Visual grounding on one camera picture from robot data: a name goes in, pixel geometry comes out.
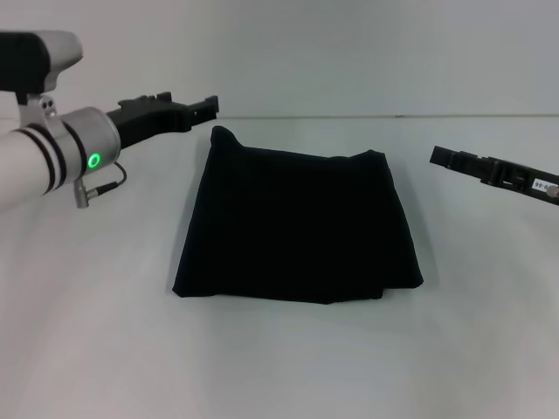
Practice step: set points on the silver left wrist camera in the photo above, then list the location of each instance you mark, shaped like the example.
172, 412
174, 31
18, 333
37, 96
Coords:
32, 65

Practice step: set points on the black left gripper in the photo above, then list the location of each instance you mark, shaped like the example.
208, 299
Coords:
153, 118

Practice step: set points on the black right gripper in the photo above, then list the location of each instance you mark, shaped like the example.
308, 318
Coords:
519, 176

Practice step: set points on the black shirt with white print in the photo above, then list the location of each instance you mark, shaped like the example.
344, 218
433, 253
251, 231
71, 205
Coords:
297, 227

